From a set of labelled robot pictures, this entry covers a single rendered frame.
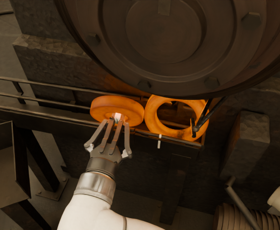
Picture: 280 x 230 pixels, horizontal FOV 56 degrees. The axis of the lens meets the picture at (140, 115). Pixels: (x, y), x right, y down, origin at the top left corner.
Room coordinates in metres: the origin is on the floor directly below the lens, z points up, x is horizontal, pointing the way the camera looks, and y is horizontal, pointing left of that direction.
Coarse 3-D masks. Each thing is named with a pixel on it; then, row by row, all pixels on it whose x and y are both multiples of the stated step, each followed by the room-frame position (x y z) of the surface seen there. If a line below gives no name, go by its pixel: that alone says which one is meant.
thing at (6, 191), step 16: (0, 128) 0.47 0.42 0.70; (16, 128) 0.48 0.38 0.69; (0, 144) 0.46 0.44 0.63; (16, 144) 0.42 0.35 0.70; (0, 160) 0.42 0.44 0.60; (16, 160) 0.36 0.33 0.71; (0, 176) 0.36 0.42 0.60; (16, 176) 0.31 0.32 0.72; (0, 192) 0.31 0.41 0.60; (16, 192) 0.31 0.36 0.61; (0, 208) 0.27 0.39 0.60; (16, 208) 0.33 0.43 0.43; (32, 208) 0.38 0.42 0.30; (32, 224) 0.33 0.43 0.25; (48, 224) 0.40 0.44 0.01
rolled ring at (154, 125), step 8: (152, 96) 0.50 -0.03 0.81; (160, 96) 0.49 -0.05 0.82; (152, 104) 0.49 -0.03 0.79; (160, 104) 0.48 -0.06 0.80; (192, 104) 0.47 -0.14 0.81; (200, 104) 0.47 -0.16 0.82; (144, 112) 0.49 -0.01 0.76; (152, 112) 0.48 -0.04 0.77; (200, 112) 0.46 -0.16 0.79; (152, 120) 0.47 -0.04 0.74; (208, 120) 0.45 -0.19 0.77; (152, 128) 0.46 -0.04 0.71; (160, 128) 0.46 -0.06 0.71; (168, 128) 0.48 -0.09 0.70; (200, 128) 0.44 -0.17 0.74; (176, 136) 0.44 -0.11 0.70; (184, 136) 0.44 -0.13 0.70
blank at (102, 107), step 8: (104, 96) 0.48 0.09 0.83; (112, 96) 0.48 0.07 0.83; (120, 96) 0.48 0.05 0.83; (96, 104) 0.47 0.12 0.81; (104, 104) 0.46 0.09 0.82; (112, 104) 0.46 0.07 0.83; (120, 104) 0.46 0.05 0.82; (128, 104) 0.46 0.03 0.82; (136, 104) 0.48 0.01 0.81; (96, 112) 0.47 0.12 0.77; (104, 112) 0.47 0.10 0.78; (112, 112) 0.47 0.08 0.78; (120, 112) 0.46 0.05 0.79; (128, 112) 0.46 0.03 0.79; (136, 112) 0.46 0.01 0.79; (128, 120) 0.47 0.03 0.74; (136, 120) 0.47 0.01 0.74
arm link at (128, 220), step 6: (126, 222) 0.18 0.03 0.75; (132, 222) 0.19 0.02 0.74; (138, 222) 0.19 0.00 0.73; (144, 222) 0.19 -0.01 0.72; (126, 228) 0.17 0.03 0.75; (132, 228) 0.17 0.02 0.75; (138, 228) 0.17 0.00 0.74; (144, 228) 0.17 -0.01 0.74; (150, 228) 0.18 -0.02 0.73; (156, 228) 0.18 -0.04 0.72
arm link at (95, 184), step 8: (80, 176) 0.28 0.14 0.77; (88, 176) 0.27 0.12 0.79; (96, 176) 0.27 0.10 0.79; (104, 176) 0.27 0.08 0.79; (80, 184) 0.26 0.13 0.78; (88, 184) 0.25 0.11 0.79; (96, 184) 0.25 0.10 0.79; (104, 184) 0.25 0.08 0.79; (112, 184) 0.26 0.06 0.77; (80, 192) 0.24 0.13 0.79; (88, 192) 0.23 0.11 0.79; (96, 192) 0.23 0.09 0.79; (104, 192) 0.24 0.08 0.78; (112, 192) 0.25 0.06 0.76; (104, 200) 0.22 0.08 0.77
